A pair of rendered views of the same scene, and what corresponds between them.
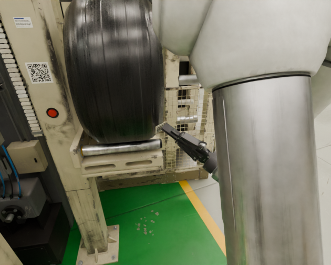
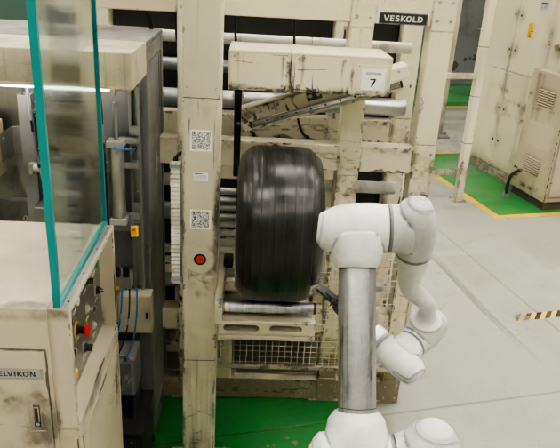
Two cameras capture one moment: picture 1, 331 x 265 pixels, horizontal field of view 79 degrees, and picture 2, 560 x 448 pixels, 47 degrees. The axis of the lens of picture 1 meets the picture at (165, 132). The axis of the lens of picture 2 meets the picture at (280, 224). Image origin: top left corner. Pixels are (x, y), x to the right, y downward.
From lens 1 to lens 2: 1.54 m
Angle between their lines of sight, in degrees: 10
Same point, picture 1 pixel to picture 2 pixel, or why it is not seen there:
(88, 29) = (263, 196)
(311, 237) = (364, 326)
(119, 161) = (264, 323)
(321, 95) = (406, 275)
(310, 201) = (365, 313)
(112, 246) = not seen: outside the picture
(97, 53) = (269, 217)
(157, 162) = (308, 331)
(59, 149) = (194, 301)
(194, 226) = not seen: outside the picture
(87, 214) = (201, 401)
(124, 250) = not seen: outside the picture
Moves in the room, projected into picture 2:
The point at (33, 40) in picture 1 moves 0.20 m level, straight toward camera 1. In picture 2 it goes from (204, 191) to (223, 211)
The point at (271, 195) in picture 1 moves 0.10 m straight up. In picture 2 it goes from (351, 309) to (355, 275)
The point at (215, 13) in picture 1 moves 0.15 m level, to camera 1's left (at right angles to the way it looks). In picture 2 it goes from (336, 245) to (280, 240)
